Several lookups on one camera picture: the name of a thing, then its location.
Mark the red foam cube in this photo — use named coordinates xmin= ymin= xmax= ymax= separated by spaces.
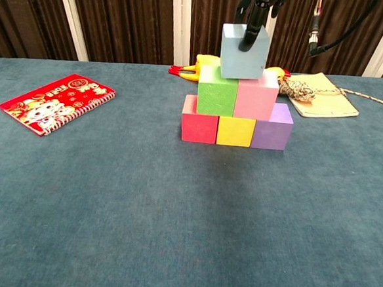
xmin=180 ymin=94 xmax=221 ymax=145

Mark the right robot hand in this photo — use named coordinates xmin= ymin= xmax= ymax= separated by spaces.
xmin=231 ymin=0 xmax=293 ymax=56

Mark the teal felt table cover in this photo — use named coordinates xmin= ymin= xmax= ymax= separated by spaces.
xmin=0 ymin=50 xmax=383 ymax=287

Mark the purple foam cube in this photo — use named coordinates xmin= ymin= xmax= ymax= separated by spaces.
xmin=249 ymin=100 xmax=296 ymax=152

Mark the braided rope toy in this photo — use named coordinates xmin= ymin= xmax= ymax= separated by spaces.
xmin=277 ymin=77 xmax=383 ymax=108

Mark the light blue foam cube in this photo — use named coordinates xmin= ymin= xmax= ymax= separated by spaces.
xmin=218 ymin=22 xmax=272 ymax=82

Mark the yellow foam cube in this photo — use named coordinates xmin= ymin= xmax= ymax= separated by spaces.
xmin=215 ymin=115 xmax=258 ymax=148

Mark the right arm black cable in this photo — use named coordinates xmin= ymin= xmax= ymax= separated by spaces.
xmin=306 ymin=0 xmax=380 ymax=63

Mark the green foam cube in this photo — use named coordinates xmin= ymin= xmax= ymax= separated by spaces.
xmin=195 ymin=65 xmax=241 ymax=118

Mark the beige cloth notebook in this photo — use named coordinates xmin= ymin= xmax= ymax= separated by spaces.
xmin=280 ymin=69 xmax=362 ymax=122

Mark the pink foam cube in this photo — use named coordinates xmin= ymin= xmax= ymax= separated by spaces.
xmin=233 ymin=69 xmax=281 ymax=121

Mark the yellow rubber chicken toy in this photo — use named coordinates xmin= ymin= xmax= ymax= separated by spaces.
xmin=168 ymin=51 xmax=292 ymax=89

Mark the red spiral notebook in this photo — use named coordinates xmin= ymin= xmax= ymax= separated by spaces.
xmin=0 ymin=68 xmax=118 ymax=142

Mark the dark brown curtain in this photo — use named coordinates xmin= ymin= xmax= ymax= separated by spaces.
xmin=0 ymin=0 xmax=383 ymax=87

